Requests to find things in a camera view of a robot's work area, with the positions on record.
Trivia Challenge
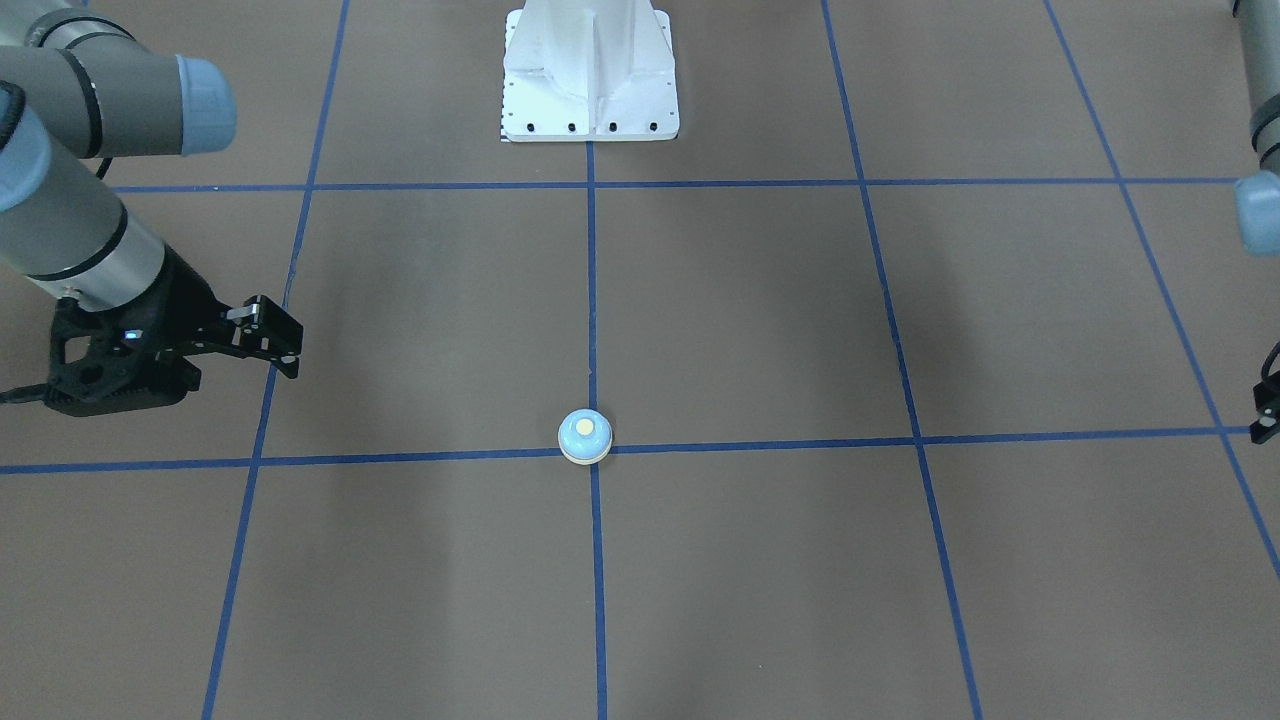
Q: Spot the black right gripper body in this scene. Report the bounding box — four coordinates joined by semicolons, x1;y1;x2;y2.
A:
125;249;236;361

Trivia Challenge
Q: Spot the light blue call bell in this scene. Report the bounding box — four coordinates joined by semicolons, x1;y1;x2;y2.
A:
557;407;614;466

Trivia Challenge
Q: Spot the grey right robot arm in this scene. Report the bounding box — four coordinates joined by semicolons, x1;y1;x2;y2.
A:
3;1;303;400

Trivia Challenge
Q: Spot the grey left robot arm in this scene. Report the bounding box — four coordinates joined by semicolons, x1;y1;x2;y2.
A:
1231;1;1279;258

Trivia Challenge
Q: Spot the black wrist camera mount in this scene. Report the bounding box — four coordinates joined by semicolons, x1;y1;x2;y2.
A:
38;297;202;418

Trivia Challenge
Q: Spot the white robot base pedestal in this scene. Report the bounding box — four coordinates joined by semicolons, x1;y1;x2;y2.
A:
500;1;681;143

